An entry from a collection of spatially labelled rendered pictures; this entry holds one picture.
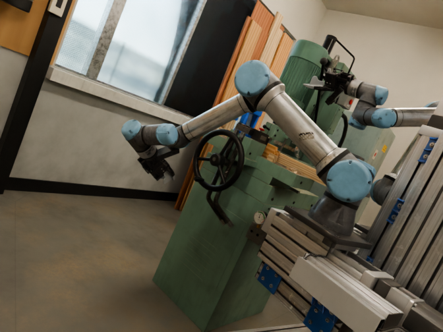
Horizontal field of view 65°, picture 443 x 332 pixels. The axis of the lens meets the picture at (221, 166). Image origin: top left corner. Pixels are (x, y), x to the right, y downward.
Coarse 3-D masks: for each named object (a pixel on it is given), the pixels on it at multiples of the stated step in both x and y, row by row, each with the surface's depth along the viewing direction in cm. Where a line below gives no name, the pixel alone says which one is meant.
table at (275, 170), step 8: (216, 136) 185; (224, 136) 197; (216, 144) 184; (224, 152) 168; (248, 160) 161; (256, 160) 168; (264, 160) 165; (256, 168) 168; (264, 168) 165; (272, 168) 162; (280, 168) 160; (272, 176) 162; (280, 176) 159; (288, 176) 157; (296, 176) 155; (288, 184) 156; (296, 184) 158; (304, 184) 164
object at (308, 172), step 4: (280, 156) 178; (280, 160) 178; (284, 160) 177; (288, 160) 175; (284, 164) 176; (288, 164) 175; (292, 164) 174; (296, 164) 172; (296, 168) 172; (300, 168) 171; (304, 168) 170; (308, 168) 170; (304, 172) 169; (308, 172) 168; (312, 172) 167; (308, 176) 168; (312, 176) 166; (316, 176) 165; (316, 180) 165; (320, 180) 164; (324, 184) 162
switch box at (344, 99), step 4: (340, 96) 193; (344, 96) 192; (348, 96) 191; (340, 100) 193; (344, 100) 192; (348, 100) 193; (340, 104) 193; (344, 104) 192; (348, 104) 195; (344, 108) 198; (348, 108) 197
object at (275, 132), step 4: (268, 124) 181; (272, 124) 179; (264, 128) 182; (272, 128) 179; (276, 128) 178; (280, 128) 181; (264, 132) 181; (268, 132) 180; (272, 132) 178; (276, 132) 180; (280, 132) 182; (272, 136) 179; (276, 136) 181; (280, 136) 184; (280, 140) 186
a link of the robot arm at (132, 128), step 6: (132, 120) 127; (126, 126) 126; (132, 126) 125; (138, 126) 125; (126, 132) 124; (132, 132) 124; (138, 132) 125; (126, 138) 127; (132, 138) 125; (138, 138) 125; (132, 144) 128; (138, 144) 128; (144, 144) 127; (138, 150) 131; (144, 150) 131
